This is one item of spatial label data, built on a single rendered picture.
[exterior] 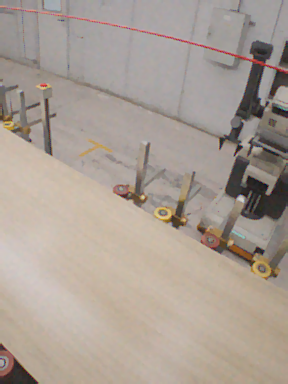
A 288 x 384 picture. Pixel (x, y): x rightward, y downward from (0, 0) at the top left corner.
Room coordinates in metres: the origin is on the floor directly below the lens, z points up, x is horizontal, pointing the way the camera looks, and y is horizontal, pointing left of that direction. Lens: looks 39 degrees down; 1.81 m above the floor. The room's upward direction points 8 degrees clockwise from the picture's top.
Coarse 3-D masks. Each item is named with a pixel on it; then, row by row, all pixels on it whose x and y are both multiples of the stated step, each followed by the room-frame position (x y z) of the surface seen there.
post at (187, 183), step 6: (186, 174) 1.03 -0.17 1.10; (192, 174) 1.03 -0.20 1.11; (186, 180) 1.03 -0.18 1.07; (192, 180) 1.04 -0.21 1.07; (186, 186) 1.03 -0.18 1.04; (186, 192) 1.02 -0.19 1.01; (180, 198) 1.03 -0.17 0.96; (186, 198) 1.03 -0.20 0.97; (180, 204) 1.03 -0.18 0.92; (186, 204) 1.05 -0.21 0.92; (180, 210) 1.03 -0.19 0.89; (180, 216) 1.02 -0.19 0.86
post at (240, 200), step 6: (240, 198) 0.91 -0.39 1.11; (246, 198) 0.92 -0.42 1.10; (240, 204) 0.90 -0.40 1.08; (234, 210) 0.91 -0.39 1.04; (240, 210) 0.90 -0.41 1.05; (234, 216) 0.90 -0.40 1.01; (228, 222) 0.91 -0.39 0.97; (234, 222) 0.90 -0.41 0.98; (228, 228) 0.90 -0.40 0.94; (222, 234) 0.91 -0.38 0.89; (228, 234) 0.90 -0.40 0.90
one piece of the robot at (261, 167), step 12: (264, 108) 1.73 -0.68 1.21; (264, 120) 1.69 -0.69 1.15; (276, 120) 1.65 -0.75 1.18; (276, 132) 1.65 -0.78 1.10; (252, 156) 1.69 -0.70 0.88; (264, 156) 1.68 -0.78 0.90; (276, 156) 1.64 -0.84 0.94; (252, 168) 1.66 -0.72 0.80; (264, 168) 1.64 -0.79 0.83; (276, 168) 1.60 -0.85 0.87; (264, 180) 1.59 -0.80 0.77; (276, 180) 1.57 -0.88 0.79
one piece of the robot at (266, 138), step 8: (256, 136) 1.67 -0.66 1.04; (264, 136) 1.66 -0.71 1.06; (272, 136) 1.63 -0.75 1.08; (280, 136) 1.61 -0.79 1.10; (256, 144) 1.60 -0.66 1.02; (264, 144) 1.57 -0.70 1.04; (272, 144) 1.60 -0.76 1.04; (280, 144) 1.60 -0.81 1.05; (248, 152) 1.62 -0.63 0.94; (272, 152) 1.62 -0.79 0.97; (280, 152) 1.51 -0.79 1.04
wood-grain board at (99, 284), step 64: (0, 128) 1.55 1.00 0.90; (0, 192) 0.95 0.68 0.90; (64, 192) 1.02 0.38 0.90; (0, 256) 0.60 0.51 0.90; (64, 256) 0.65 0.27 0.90; (128, 256) 0.70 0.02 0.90; (192, 256) 0.75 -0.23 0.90; (0, 320) 0.35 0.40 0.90; (64, 320) 0.40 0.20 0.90; (128, 320) 0.43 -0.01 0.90; (192, 320) 0.46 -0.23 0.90; (256, 320) 0.48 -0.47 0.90
